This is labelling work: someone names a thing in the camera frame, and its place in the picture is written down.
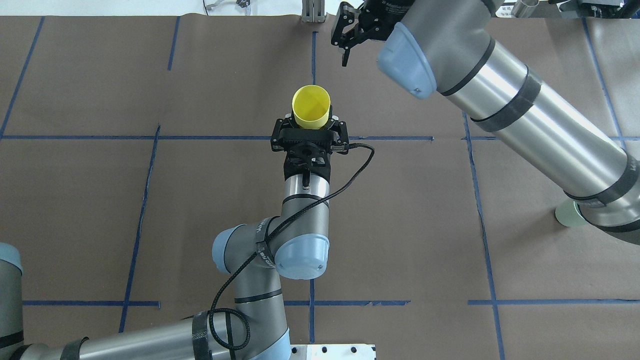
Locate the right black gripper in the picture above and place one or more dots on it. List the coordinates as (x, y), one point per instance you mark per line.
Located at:
(384, 17)

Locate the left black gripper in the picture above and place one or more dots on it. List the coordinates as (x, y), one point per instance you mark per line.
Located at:
(290, 172)

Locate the yellow plastic cup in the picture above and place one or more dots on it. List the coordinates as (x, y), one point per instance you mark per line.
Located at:
(311, 107)

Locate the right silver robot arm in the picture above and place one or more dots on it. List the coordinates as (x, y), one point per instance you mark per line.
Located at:
(443, 46)

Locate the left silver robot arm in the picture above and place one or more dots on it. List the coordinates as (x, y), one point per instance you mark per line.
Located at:
(247, 319)

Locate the green plastic cup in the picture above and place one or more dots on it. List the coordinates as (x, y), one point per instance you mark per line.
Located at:
(568, 214)

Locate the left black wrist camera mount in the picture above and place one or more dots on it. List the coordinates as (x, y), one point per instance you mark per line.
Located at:
(321, 137)

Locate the aluminium frame post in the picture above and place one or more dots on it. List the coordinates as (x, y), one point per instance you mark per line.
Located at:
(313, 11)

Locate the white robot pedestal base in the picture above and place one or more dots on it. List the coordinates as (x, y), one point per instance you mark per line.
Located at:
(333, 351)

